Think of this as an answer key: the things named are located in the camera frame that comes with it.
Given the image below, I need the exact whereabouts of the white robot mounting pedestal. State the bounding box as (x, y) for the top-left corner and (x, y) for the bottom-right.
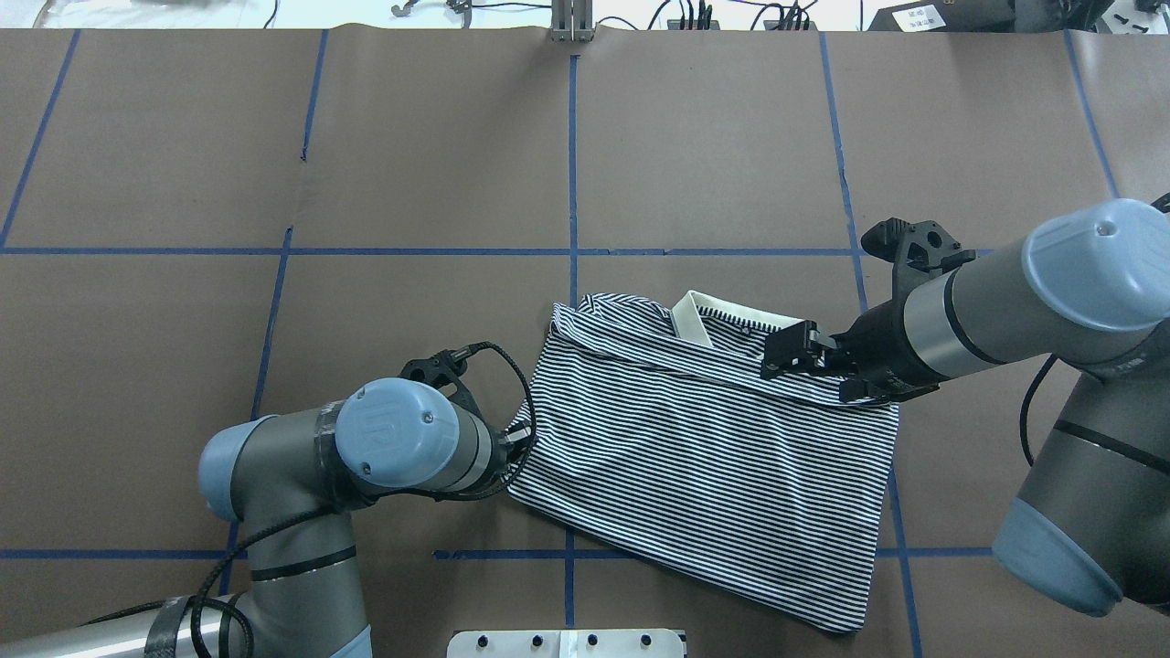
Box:
(446, 628), (688, 657)

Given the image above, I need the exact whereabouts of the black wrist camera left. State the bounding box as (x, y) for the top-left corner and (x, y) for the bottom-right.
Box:
(398, 347), (482, 416)

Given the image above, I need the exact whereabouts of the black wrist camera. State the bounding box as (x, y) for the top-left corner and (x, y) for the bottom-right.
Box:
(860, 218), (978, 300)
(398, 347), (482, 416)

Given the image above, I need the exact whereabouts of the navy white striped polo shirt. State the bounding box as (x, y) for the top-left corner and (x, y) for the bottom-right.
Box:
(508, 292), (899, 635)

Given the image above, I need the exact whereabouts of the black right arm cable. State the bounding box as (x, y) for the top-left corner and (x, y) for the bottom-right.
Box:
(82, 340), (541, 658)

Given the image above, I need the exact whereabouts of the black box with label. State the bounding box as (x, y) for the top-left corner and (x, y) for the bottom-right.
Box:
(863, 1), (1016, 33)

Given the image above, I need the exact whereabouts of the orange black connector box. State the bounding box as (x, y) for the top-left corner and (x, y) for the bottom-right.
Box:
(665, 1), (718, 32)

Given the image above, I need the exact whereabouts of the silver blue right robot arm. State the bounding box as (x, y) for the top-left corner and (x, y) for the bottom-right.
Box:
(761, 196), (1169, 617)

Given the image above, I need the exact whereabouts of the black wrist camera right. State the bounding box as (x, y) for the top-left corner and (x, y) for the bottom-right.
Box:
(860, 218), (978, 300)

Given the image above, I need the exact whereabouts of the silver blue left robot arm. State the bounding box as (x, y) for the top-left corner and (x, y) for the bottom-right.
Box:
(4, 377), (508, 657)

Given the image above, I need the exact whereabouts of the aluminium frame post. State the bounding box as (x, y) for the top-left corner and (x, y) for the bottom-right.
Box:
(548, 0), (596, 43)

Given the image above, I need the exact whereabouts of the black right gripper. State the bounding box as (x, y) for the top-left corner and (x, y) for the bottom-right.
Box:
(761, 306), (941, 403)

